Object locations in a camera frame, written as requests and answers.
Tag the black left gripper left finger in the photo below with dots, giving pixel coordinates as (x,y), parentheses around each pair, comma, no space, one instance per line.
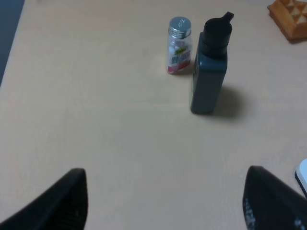
(64,206)

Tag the white flat case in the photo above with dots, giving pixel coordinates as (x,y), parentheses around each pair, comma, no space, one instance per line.
(301,176)

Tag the orange waffle toy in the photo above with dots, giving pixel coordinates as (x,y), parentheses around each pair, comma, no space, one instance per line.
(291,18)

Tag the clear candy bottle silver cap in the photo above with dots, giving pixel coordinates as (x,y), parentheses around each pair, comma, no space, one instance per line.
(179,44)

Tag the dark green pump bottle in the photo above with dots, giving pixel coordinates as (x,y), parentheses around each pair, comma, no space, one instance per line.
(210,64)

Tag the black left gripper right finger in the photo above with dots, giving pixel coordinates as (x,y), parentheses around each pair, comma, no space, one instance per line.
(269,204)

